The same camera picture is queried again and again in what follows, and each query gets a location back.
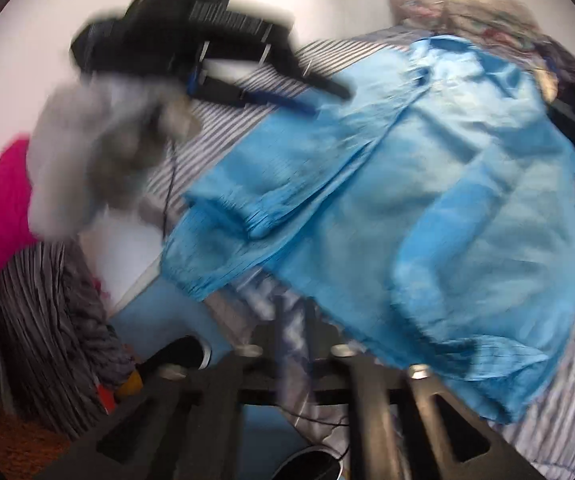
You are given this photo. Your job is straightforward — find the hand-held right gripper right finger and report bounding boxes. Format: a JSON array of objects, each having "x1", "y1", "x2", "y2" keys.
[{"x1": 307, "y1": 300, "x2": 543, "y2": 480}]

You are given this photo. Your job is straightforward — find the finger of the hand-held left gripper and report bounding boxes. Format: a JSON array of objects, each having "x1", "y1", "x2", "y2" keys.
[
  {"x1": 268, "y1": 55, "x2": 354, "y2": 101},
  {"x1": 186, "y1": 67, "x2": 318, "y2": 117}
]

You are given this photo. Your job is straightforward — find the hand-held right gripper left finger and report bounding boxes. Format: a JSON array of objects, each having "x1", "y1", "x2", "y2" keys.
[{"x1": 32, "y1": 297, "x2": 288, "y2": 480}]

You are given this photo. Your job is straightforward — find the light blue coat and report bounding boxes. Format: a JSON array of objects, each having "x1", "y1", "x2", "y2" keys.
[{"x1": 160, "y1": 35, "x2": 575, "y2": 423}]

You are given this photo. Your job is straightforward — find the person's left hand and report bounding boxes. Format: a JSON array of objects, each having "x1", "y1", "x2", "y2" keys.
[{"x1": 30, "y1": 75, "x2": 203, "y2": 238}]

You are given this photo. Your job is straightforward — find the black shoe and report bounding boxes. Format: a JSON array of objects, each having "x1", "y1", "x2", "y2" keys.
[{"x1": 140, "y1": 336, "x2": 213, "y2": 376}]

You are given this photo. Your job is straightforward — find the dark round container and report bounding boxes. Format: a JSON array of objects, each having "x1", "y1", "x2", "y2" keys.
[{"x1": 270, "y1": 447, "x2": 345, "y2": 480}]

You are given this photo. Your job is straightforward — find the folded floral quilts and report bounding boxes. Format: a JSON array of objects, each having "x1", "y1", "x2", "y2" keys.
[{"x1": 390, "y1": 0, "x2": 543, "y2": 46}]

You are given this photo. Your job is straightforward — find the person's striped trouser leg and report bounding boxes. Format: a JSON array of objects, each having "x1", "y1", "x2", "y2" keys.
[{"x1": 0, "y1": 242, "x2": 136, "y2": 441}]

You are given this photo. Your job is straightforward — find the orange rug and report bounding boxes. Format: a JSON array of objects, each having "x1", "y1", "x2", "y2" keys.
[{"x1": 0, "y1": 402, "x2": 76, "y2": 480}]

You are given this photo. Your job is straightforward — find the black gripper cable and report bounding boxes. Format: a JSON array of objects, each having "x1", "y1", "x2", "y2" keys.
[{"x1": 160, "y1": 137, "x2": 178, "y2": 243}]

